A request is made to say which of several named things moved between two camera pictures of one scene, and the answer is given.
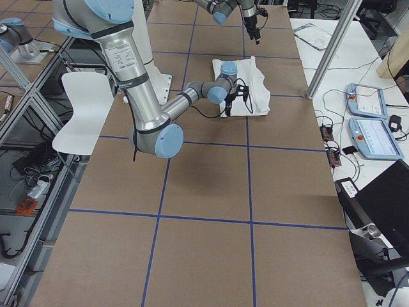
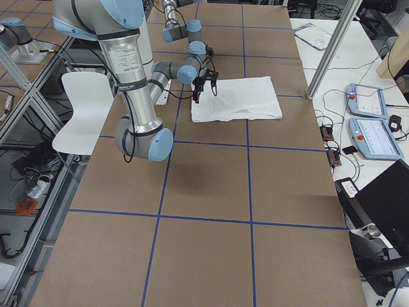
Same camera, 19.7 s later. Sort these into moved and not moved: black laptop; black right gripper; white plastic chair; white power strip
Moved: black right gripper
Not moved: black laptop; white plastic chair; white power strip
